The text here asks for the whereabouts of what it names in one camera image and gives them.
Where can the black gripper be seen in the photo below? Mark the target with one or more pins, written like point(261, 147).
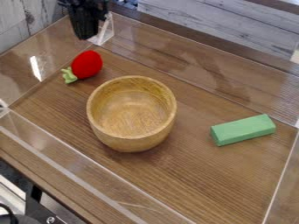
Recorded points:
point(85, 12)

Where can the green rectangular block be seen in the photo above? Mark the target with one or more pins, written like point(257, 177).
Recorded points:
point(240, 130)

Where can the wooden bowl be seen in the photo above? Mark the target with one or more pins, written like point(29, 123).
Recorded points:
point(131, 113)

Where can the black table leg bracket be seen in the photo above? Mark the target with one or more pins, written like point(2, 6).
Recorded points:
point(36, 210)

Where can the red plush fruit green stem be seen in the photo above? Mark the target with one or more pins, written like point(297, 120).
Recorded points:
point(84, 67)

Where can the clear acrylic tray wall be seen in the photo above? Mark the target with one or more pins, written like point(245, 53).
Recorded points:
point(81, 184)

